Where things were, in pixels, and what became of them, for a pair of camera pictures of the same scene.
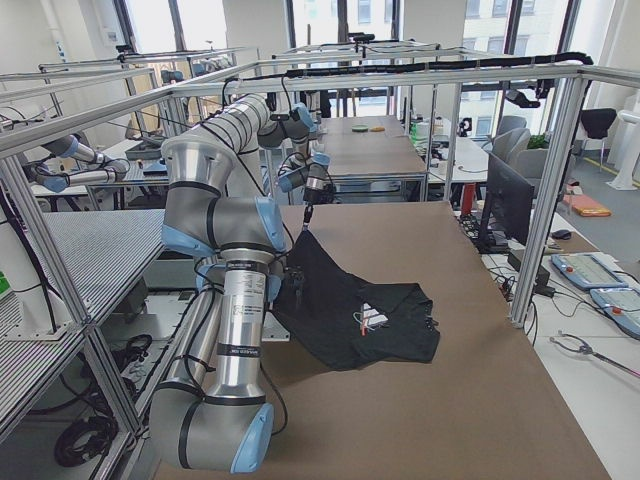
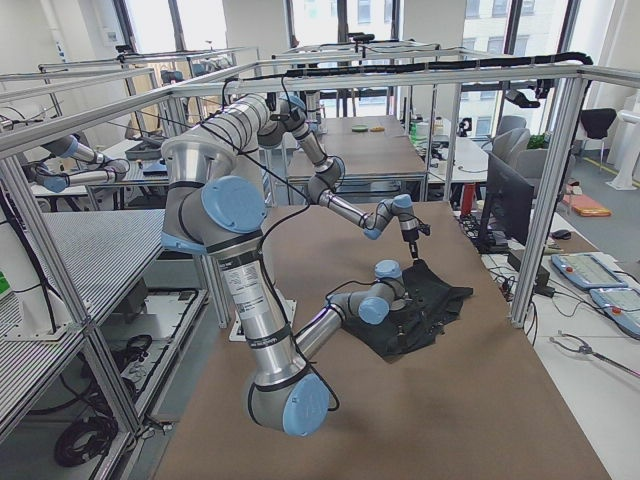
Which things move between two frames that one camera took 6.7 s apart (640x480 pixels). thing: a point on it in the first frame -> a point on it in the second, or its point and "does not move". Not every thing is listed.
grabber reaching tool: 572,343 does not move
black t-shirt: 346,322 -> 430,305
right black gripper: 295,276 -> 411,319
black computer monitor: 507,206 does not move
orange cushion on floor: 586,206 does not move
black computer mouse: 561,234 does not move
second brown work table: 373,158 does not move
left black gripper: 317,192 -> 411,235
